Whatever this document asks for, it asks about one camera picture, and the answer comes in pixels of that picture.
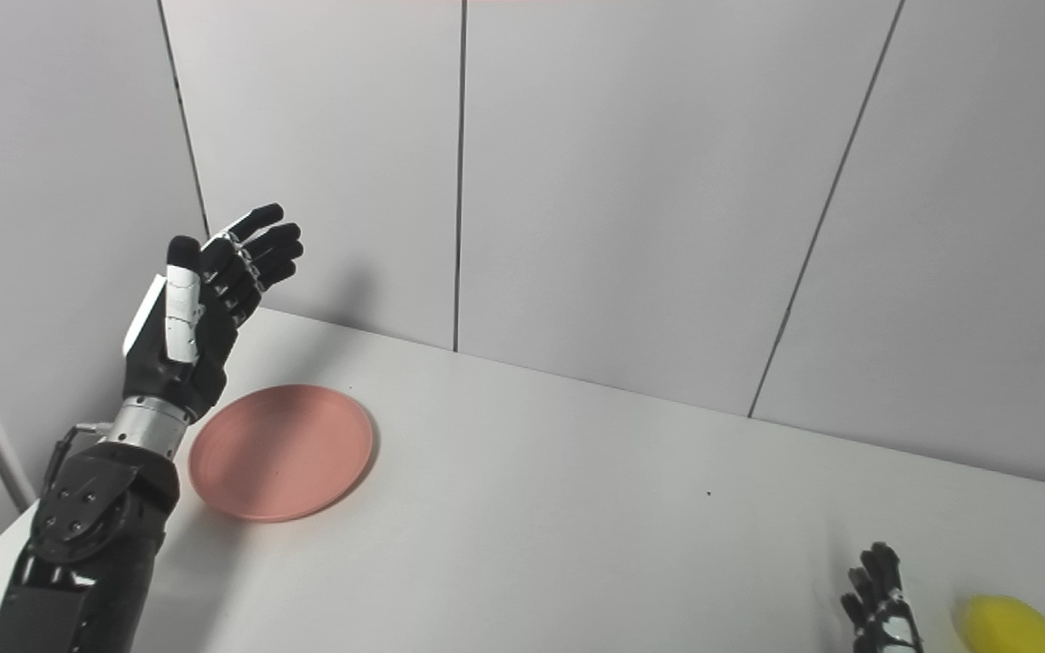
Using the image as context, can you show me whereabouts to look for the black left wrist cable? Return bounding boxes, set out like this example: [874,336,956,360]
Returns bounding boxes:
[40,421,115,495]

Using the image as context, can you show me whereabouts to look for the pink round plate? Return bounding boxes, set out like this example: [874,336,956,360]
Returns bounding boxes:
[189,384,375,524]

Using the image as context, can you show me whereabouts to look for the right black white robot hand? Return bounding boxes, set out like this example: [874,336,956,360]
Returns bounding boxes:
[840,542,924,653]

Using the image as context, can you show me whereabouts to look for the yellow lemon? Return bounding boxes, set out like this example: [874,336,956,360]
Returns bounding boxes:
[953,594,1045,653]

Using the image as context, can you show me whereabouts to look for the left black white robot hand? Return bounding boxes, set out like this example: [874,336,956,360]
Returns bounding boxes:
[122,203,304,424]

